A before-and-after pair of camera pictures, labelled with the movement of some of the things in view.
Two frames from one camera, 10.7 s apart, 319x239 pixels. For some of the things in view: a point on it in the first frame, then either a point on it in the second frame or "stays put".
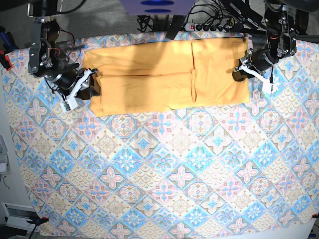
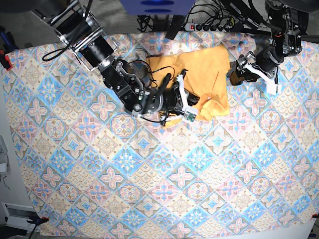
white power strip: [202, 27] stays put
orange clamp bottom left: [37, 220] stays put
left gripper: [72, 84] → [175, 99]
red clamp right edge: [315, 215] stays put
